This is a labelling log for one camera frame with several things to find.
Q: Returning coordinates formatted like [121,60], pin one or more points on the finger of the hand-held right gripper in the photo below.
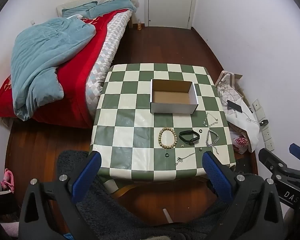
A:
[298,150]
[271,158]

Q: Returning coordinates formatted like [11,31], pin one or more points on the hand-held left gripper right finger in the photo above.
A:
[216,176]

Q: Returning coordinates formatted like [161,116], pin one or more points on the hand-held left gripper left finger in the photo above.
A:
[88,173]

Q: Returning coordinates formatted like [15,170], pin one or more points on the white cardboard box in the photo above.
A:
[172,100]

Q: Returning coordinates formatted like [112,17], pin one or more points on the red print plastic bag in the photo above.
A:
[241,142]

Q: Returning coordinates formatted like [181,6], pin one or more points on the black charger plug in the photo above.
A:
[264,123]

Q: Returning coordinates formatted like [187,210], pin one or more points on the white shopping bag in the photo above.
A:
[247,127]

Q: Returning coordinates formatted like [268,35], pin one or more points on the black wristband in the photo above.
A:
[183,138]

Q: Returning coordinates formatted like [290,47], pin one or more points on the grey shaggy rug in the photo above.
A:
[130,217]

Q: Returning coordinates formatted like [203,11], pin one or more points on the white paper strip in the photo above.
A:
[167,215]

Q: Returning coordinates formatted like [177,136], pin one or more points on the black smartphone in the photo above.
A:
[235,106]

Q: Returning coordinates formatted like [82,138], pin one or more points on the green checkered tablecloth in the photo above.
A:
[130,120]

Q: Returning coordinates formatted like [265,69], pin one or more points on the pink plastic item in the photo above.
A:
[7,180]

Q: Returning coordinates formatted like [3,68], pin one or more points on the white quilted tote bag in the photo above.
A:
[227,87]

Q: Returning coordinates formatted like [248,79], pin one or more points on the diamond patterned mattress pad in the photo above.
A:
[107,55]

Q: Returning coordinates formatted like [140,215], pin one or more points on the teal duvet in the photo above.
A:
[45,55]

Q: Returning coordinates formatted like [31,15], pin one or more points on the orange drink bottle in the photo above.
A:
[139,25]

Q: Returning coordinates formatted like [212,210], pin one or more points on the teal pillow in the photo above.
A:
[107,6]

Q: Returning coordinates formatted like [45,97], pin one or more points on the white door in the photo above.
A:
[171,2]

